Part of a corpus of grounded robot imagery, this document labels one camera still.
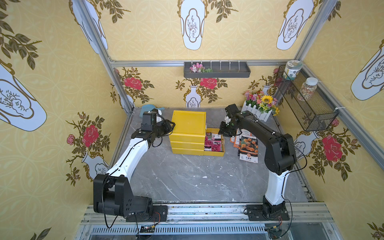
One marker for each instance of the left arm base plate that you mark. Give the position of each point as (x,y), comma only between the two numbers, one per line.
(154,214)

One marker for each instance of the yellow three-drawer cabinet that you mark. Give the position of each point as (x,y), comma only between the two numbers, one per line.
(188,137)

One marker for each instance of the pink flowers in tray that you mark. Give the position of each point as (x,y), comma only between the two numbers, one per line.
(199,68)

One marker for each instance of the light blue watering scoop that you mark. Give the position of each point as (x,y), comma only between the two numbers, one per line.
(146,108)

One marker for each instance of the jar with green label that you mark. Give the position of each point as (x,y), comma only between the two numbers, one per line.
(292,68)

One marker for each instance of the black wire wall basket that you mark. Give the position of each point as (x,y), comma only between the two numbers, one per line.
(314,113)

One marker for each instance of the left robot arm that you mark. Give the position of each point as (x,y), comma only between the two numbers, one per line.
(113,194)

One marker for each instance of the yellow bottom drawer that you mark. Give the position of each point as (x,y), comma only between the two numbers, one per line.
(215,154)

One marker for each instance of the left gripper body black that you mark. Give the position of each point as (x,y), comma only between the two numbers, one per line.
(165,127)

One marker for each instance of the clear jar white lid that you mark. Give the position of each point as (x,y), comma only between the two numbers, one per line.
(308,88)

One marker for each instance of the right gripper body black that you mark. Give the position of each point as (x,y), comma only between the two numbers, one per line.
(226,128)

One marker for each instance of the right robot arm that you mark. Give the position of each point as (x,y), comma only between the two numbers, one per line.
(280,155)

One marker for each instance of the white picket fence flower planter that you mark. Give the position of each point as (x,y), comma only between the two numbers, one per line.
(260,105)

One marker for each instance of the grey wall shelf tray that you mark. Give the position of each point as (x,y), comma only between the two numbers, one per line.
(221,69)

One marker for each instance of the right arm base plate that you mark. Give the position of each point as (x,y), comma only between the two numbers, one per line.
(265,212)

